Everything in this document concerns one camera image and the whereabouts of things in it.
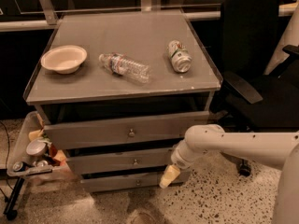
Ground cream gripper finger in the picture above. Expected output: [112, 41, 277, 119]
[159, 164, 180, 189]

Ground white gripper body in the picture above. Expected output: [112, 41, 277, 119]
[171, 140, 195, 170]

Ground grey drawer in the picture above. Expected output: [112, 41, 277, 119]
[45, 111, 209, 149]
[79, 168, 192, 194]
[66, 147, 173, 175]

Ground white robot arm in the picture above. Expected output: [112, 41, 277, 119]
[160, 124, 299, 224]

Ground grey top drawer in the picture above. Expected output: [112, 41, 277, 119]
[45, 111, 209, 149]

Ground grey bottom drawer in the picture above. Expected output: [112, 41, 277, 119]
[79, 168, 192, 194]

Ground grey drawer cabinet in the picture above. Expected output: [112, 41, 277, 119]
[24, 12, 221, 181]

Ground silver green soda can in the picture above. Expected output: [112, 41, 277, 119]
[167, 40, 192, 73]

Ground clear plastic water bottle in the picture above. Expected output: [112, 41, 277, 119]
[99, 52, 150, 83]

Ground round silver lid in bin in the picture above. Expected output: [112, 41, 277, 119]
[26, 139, 47, 157]

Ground clear plastic trash bin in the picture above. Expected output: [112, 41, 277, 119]
[7, 111, 76, 183]

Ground black office chair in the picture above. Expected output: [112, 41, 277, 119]
[208, 0, 299, 177]

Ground white paper bowl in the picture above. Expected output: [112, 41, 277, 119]
[40, 45, 87, 75]

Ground silver can in bin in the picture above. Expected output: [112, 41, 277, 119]
[12, 161, 26, 172]

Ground black bin stand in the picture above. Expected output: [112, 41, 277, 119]
[4, 177, 24, 220]

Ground silver metal railing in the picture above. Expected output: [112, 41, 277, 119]
[0, 0, 299, 33]

